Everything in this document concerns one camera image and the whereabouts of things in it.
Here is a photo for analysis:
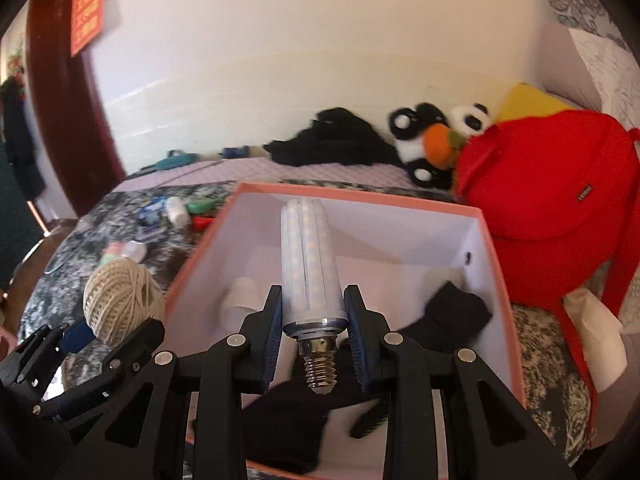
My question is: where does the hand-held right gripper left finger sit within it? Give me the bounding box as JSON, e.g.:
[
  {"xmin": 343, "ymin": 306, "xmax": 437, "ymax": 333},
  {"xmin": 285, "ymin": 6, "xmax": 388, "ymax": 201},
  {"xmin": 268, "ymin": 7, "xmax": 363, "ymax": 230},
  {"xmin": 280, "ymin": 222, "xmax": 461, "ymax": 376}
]
[{"xmin": 55, "ymin": 284, "xmax": 284, "ymax": 480}]

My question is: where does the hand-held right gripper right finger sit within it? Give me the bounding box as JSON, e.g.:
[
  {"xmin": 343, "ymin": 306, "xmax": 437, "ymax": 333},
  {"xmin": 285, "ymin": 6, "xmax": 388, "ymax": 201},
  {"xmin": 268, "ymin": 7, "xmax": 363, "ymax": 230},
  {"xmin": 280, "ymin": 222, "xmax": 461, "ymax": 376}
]
[{"xmin": 342, "ymin": 284, "xmax": 577, "ymax": 480}]

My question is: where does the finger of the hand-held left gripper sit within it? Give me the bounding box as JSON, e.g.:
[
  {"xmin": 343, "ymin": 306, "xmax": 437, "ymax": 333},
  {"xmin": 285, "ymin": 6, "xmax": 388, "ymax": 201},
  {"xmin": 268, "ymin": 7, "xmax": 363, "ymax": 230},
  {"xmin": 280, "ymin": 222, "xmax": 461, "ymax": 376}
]
[
  {"xmin": 12, "ymin": 324, "xmax": 69, "ymax": 388},
  {"xmin": 34, "ymin": 317, "xmax": 166, "ymax": 417}
]

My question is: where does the white corn light bulb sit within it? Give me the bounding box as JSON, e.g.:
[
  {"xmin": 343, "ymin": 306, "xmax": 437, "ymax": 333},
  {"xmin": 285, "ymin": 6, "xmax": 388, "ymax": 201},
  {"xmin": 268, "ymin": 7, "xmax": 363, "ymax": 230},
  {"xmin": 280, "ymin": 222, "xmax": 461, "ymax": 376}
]
[{"xmin": 280, "ymin": 198, "xmax": 350, "ymax": 395}]

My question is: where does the pink cardboard box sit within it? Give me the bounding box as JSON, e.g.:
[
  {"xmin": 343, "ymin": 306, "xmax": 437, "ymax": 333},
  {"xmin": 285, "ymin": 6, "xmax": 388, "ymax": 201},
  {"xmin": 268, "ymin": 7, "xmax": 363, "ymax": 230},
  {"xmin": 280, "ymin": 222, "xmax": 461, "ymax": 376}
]
[{"xmin": 164, "ymin": 182, "xmax": 527, "ymax": 480}]

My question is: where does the white roll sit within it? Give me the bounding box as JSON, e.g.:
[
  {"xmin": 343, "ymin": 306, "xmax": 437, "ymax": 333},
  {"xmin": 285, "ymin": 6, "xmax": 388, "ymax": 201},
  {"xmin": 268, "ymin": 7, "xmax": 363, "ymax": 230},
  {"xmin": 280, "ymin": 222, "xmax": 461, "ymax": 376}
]
[{"xmin": 220, "ymin": 276, "xmax": 262, "ymax": 332}]

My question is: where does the beige twine ball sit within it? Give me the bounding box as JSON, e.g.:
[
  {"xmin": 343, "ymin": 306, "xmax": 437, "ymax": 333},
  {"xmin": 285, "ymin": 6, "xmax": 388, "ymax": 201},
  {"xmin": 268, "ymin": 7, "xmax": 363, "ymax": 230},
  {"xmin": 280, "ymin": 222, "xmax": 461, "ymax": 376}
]
[{"xmin": 82, "ymin": 258, "xmax": 167, "ymax": 347}]

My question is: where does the black sock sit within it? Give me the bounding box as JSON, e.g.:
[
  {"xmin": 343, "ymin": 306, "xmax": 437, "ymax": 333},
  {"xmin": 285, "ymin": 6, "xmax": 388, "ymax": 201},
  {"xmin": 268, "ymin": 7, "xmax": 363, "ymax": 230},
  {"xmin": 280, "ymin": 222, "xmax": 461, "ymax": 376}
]
[
  {"xmin": 349, "ymin": 281, "xmax": 494, "ymax": 439},
  {"xmin": 241, "ymin": 379, "xmax": 387, "ymax": 476}
]

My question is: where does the pastel small object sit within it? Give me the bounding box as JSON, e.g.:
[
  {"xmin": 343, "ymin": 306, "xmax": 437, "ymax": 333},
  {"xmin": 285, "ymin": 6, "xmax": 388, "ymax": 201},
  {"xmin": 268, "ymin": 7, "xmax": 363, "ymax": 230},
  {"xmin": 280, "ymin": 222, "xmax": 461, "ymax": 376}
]
[{"xmin": 100, "ymin": 240, "xmax": 147, "ymax": 266}]

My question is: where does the blue printed packet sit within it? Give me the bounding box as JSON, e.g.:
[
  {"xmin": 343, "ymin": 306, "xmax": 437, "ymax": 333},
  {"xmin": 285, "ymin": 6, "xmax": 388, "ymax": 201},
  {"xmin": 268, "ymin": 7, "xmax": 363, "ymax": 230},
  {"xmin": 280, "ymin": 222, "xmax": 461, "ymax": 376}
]
[{"xmin": 137, "ymin": 199, "xmax": 169, "ymax": 229}]

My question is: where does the white small bottle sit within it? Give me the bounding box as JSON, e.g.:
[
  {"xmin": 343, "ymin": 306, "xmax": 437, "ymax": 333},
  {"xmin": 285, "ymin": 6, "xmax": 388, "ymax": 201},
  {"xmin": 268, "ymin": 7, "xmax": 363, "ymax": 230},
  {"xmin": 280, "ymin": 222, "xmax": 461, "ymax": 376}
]
[{"xmin": 165, "ymin": 196, "xmax": 189, "ymax": 225}]

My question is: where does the teal tool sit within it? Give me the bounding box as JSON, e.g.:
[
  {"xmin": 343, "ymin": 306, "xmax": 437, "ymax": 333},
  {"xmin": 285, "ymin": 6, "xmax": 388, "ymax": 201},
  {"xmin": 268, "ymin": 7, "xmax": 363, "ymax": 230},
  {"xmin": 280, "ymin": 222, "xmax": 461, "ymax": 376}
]
[{"xmin": 154, "ymin": 152, "xmax": 199, "ymax": 171}]

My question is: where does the black garment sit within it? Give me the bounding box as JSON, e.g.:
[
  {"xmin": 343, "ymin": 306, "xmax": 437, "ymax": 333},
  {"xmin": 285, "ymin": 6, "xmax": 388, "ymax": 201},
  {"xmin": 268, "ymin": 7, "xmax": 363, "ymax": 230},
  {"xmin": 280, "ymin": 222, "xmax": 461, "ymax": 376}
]
[{"xmin": 263, "ymin": 106, "xmax": 402, "ymax": 169}]

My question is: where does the grey patterned blanket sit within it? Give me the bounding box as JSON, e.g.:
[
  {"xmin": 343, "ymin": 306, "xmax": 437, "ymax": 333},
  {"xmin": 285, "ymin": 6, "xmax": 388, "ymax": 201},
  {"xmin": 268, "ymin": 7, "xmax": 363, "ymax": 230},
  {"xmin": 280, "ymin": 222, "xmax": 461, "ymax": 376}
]
[{"xmin": 19, "ymin": 179, "xmax": 597, "ymax": 467}]

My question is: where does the dark hanging coat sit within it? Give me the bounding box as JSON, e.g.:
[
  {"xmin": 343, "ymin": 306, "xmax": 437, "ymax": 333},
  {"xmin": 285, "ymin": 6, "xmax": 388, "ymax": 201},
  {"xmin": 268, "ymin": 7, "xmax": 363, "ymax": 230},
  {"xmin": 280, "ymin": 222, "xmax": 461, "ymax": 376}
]
[{"xmin": 0, "ymin": 76, "xmax": 47, "ymax": 202}]

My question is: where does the panda plush toy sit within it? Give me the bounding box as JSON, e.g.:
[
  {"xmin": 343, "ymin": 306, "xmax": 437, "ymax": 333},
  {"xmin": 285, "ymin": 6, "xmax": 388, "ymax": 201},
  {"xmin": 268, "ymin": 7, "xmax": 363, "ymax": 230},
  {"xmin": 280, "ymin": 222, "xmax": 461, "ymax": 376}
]
[{"xmin": 387, "ymin": 102, "xmax": 494, "ymax": 189}]

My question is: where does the red backpack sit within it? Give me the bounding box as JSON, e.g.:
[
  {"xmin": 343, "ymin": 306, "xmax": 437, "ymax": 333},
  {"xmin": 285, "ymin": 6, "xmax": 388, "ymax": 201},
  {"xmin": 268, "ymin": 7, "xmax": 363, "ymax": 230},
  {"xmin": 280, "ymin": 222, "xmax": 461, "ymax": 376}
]
[{"xmin": 452, "ymin": 110, "xmax": 640, "ymax": 442}]

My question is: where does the white paper tissue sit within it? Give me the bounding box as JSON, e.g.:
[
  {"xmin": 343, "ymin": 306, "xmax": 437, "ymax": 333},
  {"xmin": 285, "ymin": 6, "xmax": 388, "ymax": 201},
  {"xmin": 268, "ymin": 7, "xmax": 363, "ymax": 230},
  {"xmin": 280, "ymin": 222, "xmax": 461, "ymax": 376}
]
[{"xmin": 562, "ymin": 287, "xmax": 629, "ymax": 394}]

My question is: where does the yellow pillow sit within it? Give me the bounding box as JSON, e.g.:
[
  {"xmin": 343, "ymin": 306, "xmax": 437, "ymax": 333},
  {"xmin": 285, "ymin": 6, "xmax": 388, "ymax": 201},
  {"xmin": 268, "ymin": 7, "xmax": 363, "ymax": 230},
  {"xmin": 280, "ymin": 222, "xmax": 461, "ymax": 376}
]
[{"xmin": 495, "ymin": 82, "xmax": 577, "ymax": 122}]

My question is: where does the floral white quilt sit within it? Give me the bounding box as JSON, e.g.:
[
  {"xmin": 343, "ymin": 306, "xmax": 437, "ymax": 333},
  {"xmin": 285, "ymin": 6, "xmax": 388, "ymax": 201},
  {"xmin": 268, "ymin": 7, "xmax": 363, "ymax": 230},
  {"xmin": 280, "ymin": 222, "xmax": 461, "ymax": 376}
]
[{"xmin": 540, "ymin": 0, "xmax": 640, "ymax": 128}]

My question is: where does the dark red door frame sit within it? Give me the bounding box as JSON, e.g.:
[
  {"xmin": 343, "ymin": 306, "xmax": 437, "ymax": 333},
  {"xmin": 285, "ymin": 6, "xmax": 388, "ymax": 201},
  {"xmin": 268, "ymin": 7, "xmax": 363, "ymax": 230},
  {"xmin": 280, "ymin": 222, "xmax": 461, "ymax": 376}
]
[{"xmin": 26, "ymin": 0, "xmax": 127, "ymax": 219}]

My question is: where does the red wall poster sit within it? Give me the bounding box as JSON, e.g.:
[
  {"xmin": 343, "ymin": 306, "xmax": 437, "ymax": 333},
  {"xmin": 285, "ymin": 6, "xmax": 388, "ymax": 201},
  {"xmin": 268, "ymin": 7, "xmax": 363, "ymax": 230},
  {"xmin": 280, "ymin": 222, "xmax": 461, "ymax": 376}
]
[{"xmin": 70, "ymin": 0, "xmax": 110, "ymax": 58}]

